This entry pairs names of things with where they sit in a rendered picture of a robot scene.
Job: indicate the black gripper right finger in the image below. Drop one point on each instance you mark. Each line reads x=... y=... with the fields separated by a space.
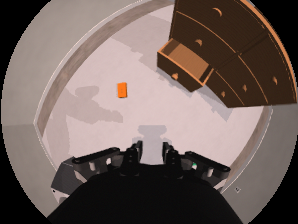
x=213 y=172

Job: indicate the dark brown drawer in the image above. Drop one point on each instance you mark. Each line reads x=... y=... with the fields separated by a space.
x=240 y=77
x=173 y=53
x=236 y=25
x=266 y=62
x=222 y=89
x=214 y=49

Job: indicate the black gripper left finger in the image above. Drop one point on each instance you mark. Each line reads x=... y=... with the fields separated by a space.
x=96 y=163

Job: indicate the brown wooden chest of drawers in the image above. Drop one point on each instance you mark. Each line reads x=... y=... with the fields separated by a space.
x=267 y=30

